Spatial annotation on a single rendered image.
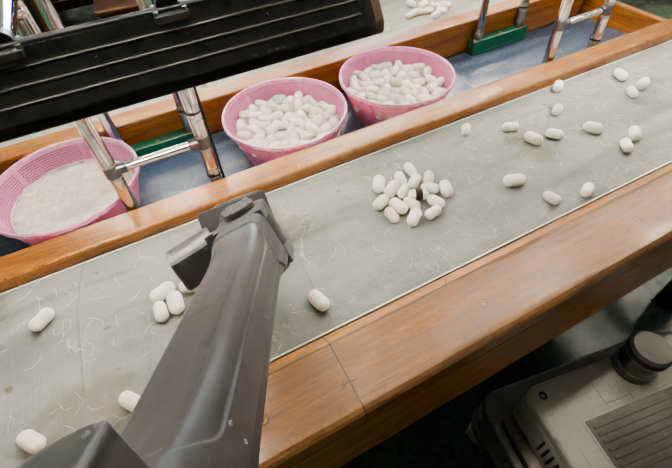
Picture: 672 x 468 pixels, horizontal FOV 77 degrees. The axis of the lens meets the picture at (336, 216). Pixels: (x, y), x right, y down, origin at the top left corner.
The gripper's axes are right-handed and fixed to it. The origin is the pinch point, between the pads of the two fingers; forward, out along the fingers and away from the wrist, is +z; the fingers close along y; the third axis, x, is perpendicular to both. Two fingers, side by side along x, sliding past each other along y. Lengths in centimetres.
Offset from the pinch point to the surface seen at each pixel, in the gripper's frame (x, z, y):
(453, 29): -23, 29, -75
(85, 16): -156, 313, 26
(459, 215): 12.2, -12.1, -33.8
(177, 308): 8.0, -9.6, 12.3
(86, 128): -19.9, -2.2, 14.4
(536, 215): 16, -17, -45
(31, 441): 13.6, -16.8, 31.2
